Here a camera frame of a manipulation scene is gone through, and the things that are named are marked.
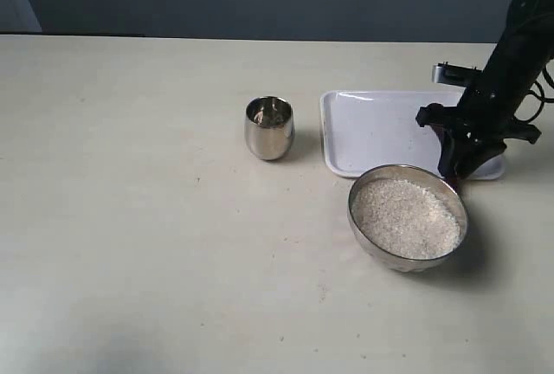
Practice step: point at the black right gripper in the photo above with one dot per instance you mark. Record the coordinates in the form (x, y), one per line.
(485, 115)

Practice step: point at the dark red wooden spoon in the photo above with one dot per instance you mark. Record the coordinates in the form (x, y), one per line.
(447, 160)

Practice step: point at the steel bowl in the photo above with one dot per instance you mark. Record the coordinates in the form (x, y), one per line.
(422, 178)

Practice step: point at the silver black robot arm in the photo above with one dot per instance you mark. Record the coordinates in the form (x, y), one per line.
(530, 20)

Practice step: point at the steel cup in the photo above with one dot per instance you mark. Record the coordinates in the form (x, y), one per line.
(269, 127)

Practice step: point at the white rectangular tray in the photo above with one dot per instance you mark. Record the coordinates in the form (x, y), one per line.
(362, 130)

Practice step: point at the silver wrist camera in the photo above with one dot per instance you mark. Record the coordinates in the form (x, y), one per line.
(452, 75)

